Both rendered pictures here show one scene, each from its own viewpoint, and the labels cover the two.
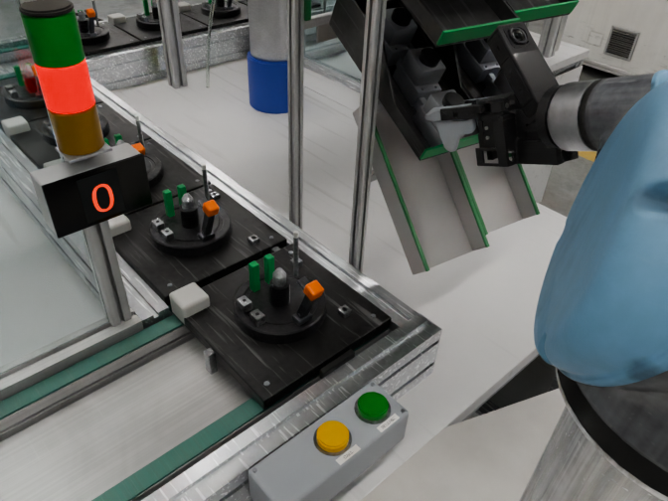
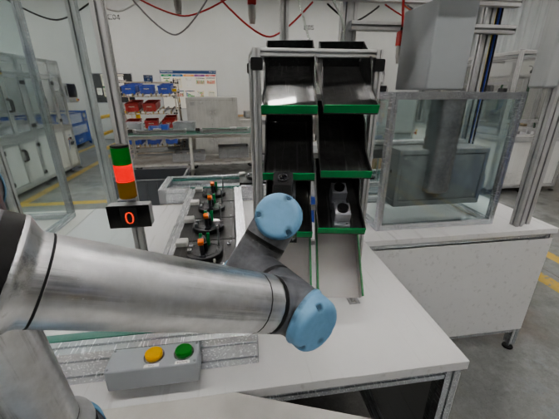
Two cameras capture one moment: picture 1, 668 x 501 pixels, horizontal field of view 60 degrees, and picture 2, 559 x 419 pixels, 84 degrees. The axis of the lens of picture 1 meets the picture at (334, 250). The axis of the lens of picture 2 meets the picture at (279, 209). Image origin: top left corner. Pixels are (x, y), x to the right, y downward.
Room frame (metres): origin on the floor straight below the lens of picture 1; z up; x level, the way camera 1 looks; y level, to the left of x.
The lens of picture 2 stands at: (0.13, -0.59, 1.56)
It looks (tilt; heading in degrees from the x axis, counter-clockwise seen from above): 21 degrees down; 35
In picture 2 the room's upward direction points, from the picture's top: straight up
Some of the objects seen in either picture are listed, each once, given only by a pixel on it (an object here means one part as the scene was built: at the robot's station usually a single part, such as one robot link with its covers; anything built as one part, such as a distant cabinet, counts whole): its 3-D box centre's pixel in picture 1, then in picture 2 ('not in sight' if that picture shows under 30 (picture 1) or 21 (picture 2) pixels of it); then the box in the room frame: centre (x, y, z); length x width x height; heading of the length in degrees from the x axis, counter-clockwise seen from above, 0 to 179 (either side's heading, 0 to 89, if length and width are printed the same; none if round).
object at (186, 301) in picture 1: (190, 303); not in sight; (0.64, 0.22, 0.97); 0.05 x 0.05 x 0.04; 44
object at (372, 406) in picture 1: (372, 408); (184, 352); (0.47, -0.06, 0.96); 0.04 x 0.04 x 0.02
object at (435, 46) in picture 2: not in sight; (429, 102); (1.98, -0.24, 1.50); 0.38 x 0.21 x 0.88; 44
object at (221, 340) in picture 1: (280, 314); not in sight; (0.64, 0.08, 0.96); 0.24 x 0.24 x 0.02; 44
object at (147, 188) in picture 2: not in sight; (153, 185); (1.70, 1.94, 0.73); 0.62 x 0.42 x 0.23; 134
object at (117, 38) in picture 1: (83, 23); (255, 171); (1.80, 0.80, 1.01); 0.24 x 0.24 x 0.13; 44
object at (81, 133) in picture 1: (77, 125); (126, 189); (0.59, 0.30, 1.28); 0.05 x 0.05 x 0.05
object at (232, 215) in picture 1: (188, 212); (203, 244); (0.82, 0.25, 1.01); 0.24 x 0.24 x 0.13; 44
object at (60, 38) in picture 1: (54, 36); (121, 155); (0.59, 0.30, 1.38); 0.05 x 0.05 x 0.05
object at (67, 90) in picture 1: (66, 83); (124, 172); (0.59, 0.30, 1.33); 0.05 x 0.05 x 0.05
